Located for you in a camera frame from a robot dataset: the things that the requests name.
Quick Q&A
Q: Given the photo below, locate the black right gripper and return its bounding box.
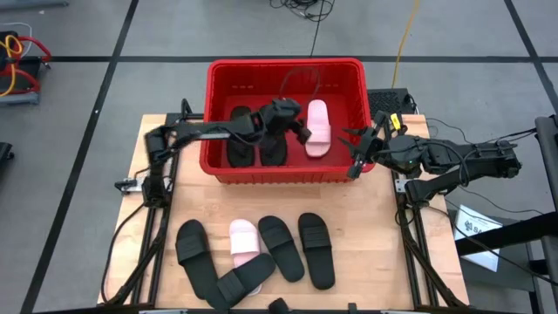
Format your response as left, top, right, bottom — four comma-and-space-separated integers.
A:
337, 111, 396, 181

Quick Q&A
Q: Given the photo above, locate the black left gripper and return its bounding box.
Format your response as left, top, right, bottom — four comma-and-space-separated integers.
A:
257, 98, 313, 146

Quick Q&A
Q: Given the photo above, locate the pink slide sandal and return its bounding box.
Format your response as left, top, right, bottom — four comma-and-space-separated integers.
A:
229, 219, 263, 297
303, 99, 332, 158

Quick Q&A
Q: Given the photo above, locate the black flip-flop sandal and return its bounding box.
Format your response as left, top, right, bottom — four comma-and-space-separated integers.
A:
259, 104, 289, 167
226, 106, 256, 169

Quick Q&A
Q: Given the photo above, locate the red plastic bin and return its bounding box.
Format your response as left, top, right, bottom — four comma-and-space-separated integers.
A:
199, 58, 372, 185

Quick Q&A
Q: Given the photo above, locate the black slide sandal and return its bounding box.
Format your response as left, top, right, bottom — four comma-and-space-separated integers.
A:
204, 252, 277, 311
257, 215, 306, 283
174, 219, 221, 302
297, 212, 337, 291

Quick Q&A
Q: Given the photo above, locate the black vented box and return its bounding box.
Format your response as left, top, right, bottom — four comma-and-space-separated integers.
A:
368, 88, 416, 117

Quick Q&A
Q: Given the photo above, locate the white printed sheet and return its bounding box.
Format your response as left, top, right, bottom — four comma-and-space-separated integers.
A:
453, 204, 503, 274

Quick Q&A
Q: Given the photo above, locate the black rounded object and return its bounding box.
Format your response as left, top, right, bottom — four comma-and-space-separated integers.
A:
268, 297, 289, 314

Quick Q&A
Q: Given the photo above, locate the black desk beam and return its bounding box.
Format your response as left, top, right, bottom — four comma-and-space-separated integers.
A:
455, 211, 558, 258

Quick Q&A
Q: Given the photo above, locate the red tubular cart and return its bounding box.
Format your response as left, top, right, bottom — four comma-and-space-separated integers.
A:
0, 30, 53, 106

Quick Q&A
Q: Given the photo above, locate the grey bar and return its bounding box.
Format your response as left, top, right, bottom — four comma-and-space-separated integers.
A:
0, 0, 70, 10

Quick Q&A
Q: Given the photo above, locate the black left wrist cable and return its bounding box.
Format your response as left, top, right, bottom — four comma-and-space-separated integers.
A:
278, 65, 323, 102

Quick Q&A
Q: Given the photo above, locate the thin black cable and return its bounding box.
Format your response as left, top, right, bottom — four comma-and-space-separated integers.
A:
310, 0, 326, 58

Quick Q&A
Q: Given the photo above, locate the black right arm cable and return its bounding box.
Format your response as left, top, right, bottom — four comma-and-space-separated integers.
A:
374, 139, 471, 189

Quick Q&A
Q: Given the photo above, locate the black cable bundle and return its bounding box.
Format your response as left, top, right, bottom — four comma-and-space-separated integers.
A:
269, 0, 336, 23

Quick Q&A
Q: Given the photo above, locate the yellow cable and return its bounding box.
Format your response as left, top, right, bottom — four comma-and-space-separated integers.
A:
391, 0, 422, 89

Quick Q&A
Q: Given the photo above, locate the black aluminium frame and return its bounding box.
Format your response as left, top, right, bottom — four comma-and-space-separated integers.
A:
104, 98, 206, 306
383, 112, 470, 309

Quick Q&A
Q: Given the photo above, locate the long black floor cable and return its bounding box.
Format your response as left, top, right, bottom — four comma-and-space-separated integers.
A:
442, 198, 558, 289

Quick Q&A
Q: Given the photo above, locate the grey post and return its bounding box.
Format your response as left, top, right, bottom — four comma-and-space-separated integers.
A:
534, 115, 558, 297

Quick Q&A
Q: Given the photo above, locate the thick black cable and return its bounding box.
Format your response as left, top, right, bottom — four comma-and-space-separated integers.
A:
100, 202, 147, 304

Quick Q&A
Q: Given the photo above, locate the white cable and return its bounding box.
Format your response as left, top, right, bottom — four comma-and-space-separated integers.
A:
0, 21, 34, 58

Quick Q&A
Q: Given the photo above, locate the orange cable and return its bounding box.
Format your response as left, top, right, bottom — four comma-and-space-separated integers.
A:
0, 34, 24, 98

